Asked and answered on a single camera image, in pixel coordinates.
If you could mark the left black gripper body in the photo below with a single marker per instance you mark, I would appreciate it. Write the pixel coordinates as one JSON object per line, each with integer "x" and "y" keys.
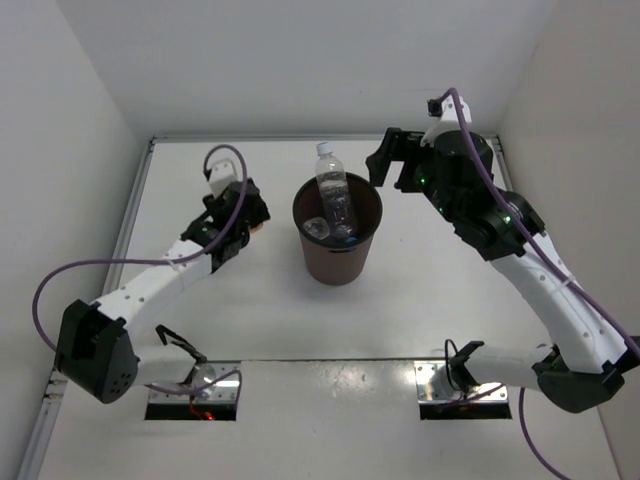
{"x": 260, "y": 215}

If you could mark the orange juice bottle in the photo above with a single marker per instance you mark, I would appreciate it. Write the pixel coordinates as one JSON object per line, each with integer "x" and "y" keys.
{"x": 256, "y": 229}

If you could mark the clear unlabelled plastic bottle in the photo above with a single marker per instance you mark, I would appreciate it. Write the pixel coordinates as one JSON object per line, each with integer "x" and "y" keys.
{"x": 335, "y": 194}

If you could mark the clear bottle white blue label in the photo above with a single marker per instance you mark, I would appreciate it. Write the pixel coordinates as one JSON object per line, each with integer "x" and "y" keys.
{"x": 317, "y": 228}

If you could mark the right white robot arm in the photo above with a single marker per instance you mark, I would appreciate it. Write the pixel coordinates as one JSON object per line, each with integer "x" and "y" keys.
{"x": 583, "y": 364}

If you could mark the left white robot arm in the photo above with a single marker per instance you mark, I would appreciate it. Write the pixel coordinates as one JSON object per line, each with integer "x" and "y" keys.
{"x": 116, "y": 342}

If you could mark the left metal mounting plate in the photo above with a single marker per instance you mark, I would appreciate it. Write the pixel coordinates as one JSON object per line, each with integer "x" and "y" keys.
{"x": 221, "y": 378}

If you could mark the metal mounting plate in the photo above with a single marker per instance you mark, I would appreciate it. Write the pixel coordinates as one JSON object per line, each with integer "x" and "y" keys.
{"x": 221, "y": 378}
{"x": 434, "y": 389}

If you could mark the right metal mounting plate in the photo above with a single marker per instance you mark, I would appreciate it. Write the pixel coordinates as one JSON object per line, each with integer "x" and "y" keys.
{"x": 434, "y": 389}

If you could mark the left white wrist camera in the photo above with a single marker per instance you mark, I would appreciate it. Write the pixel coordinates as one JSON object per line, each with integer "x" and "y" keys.
{"x": 220, "y": 175}

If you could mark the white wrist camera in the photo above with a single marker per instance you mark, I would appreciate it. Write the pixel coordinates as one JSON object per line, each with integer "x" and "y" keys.
{"x": 220, "y": 175}
{"x": 444, "y": 114}

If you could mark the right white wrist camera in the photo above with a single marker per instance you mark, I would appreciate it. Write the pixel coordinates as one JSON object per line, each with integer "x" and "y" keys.
{"x": 444, "y": 114}

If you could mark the left aluminium rail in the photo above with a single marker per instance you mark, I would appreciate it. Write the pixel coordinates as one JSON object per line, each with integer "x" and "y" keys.
{"x": 56, "y": 384}

